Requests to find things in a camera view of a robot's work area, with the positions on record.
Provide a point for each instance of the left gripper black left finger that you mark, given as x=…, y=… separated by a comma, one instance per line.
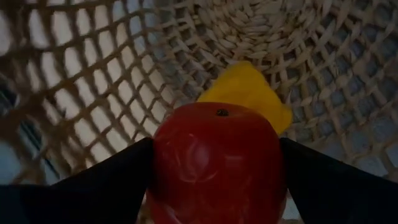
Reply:
x=77, y=199

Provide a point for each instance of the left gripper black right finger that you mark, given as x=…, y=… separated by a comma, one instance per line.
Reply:
x=342, y=196

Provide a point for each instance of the red apple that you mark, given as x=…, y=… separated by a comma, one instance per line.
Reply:
x=214, y=161

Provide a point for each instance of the yellow bell pepper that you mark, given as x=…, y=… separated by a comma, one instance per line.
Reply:
x=248, y=90

